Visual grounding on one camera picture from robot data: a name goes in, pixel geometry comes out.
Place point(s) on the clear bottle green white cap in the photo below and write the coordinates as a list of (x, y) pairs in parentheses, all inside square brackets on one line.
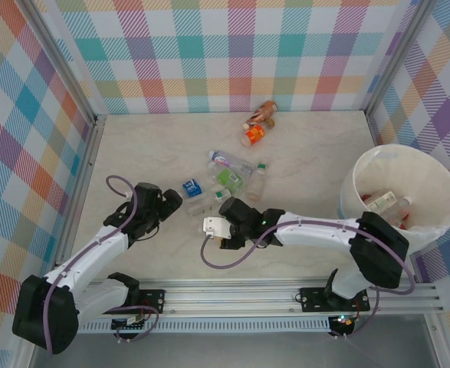
[(256, 186)]

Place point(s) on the bright green label bottle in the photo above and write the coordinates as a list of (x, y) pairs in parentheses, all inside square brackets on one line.
[(230, 180)]

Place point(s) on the clear bottle pale purple label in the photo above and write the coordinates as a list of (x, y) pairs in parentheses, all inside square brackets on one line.
[(226, 161)]

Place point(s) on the orange label plastic bottle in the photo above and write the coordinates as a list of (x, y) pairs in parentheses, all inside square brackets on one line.
[(255, 133)]

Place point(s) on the brown label plastic bottle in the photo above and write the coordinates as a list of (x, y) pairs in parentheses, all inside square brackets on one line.
[(265, 110)]

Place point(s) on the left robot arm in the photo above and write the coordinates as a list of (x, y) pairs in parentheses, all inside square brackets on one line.
[(94, 245)]

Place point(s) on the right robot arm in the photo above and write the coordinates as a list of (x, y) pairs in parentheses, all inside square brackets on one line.
[(316, 232)]

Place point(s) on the white round bin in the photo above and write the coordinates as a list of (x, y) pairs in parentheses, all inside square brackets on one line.
[(401, 168)]

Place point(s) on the grey metal panel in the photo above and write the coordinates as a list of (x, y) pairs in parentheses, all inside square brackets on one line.
[(228, 352)]

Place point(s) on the small electronics board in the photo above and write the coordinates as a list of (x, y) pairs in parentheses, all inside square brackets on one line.
[(127, 323), (343, 321)]

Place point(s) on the red cap clear bottle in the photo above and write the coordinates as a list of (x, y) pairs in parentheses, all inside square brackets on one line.
[(402, 225), (365, 198)]

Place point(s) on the cream label plastic bottle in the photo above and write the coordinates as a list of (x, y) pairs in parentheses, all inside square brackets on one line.
[(382, 201)]

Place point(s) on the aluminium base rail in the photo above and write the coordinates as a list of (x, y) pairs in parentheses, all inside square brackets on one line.
[(228, 297)]

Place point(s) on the aluminium frame side rail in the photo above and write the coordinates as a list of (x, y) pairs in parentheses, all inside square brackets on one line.
[(82, 191)]

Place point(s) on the aluminium frame post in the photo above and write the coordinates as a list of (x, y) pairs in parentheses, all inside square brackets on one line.
[(397, 57), (65, 57)]

